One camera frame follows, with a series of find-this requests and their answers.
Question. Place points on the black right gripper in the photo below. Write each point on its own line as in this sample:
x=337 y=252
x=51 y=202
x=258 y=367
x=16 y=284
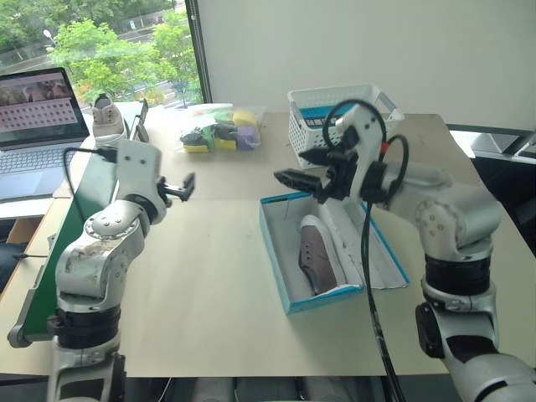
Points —
x=340 y=176

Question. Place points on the dark side desk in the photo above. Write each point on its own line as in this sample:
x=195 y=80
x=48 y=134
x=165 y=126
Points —
x=511 y=184

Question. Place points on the silver open laptop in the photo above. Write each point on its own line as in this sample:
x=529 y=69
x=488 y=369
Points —
x=35 y=138

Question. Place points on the white plastic basket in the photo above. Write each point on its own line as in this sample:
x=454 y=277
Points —
x=301 y=130

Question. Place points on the purple sponge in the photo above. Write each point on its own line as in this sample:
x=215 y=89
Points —
x=247 y=137

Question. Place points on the beige canvas shoe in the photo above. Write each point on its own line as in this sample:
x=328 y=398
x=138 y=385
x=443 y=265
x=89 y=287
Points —
x=106 y=119

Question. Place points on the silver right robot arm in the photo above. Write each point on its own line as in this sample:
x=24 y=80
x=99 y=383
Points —
x=458 y=218

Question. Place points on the black window frame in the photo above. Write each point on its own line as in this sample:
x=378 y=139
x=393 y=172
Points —
x=200 y=50

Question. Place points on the yellow and black sponge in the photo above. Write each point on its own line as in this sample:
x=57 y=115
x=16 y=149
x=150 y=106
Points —
x=197 y=147

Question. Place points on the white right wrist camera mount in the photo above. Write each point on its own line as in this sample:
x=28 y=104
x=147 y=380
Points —
x=365 y=138

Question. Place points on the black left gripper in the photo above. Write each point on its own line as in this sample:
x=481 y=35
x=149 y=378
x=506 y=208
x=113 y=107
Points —
x=164 y=197

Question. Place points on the teal and white carton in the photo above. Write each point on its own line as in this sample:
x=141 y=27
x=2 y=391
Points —
x=318 y=116

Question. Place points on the clear plastic bag of sponges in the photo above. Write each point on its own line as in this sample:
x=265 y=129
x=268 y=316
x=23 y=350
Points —
x=218 y=130

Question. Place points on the blue cardboard shoebox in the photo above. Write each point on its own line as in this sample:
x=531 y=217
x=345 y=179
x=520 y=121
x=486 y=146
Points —
x=276 y=259

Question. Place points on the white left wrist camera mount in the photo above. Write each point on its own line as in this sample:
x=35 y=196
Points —
x=136 y=167

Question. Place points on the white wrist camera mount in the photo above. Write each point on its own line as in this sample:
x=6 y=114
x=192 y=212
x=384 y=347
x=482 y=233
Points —
x=136 y=167
x=365 y=138

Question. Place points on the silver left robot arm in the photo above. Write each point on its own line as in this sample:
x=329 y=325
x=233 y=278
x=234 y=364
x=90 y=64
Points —
x=98 y=255

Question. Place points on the white wrapping paper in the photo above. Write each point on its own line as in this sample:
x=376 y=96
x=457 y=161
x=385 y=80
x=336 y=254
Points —
x=377 y=259

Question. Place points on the mauve canvas shoe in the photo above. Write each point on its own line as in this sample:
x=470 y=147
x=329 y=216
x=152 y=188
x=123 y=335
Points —
x=318 y=255

